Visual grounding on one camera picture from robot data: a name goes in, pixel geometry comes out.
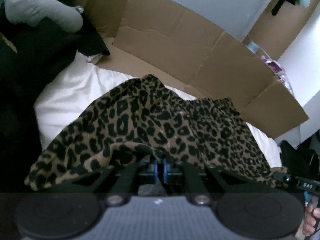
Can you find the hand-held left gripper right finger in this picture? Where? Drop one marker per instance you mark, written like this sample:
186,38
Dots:
165,171

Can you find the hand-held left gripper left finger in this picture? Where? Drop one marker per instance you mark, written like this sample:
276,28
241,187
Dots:
155,171

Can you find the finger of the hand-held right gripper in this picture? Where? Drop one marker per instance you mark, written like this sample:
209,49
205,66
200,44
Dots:
281,176

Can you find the leopard print skirt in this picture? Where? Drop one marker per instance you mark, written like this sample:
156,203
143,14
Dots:
150,120

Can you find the folded black clothes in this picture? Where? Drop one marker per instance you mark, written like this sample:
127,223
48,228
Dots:
297,155

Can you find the pile of black clothes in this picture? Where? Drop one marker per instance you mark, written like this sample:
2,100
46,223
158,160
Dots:
37,55

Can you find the person's right hand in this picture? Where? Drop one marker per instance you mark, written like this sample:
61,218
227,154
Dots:
310,220

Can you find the white purple plastic bag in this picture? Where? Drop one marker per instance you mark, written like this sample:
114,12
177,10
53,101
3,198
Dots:
275,67

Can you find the white bear printed blanket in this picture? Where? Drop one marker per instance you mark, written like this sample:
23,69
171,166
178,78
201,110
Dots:
75,92

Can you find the flattened cardboard sheet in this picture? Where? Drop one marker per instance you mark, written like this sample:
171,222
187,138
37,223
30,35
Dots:
175,42

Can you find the tall cardboard box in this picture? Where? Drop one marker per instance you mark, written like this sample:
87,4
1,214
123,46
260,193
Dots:
287,30

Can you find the brown fabric strip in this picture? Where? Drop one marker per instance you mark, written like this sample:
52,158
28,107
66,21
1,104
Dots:
8,43

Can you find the grey neck pillow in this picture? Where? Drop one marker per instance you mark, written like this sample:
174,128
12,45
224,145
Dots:
37,7

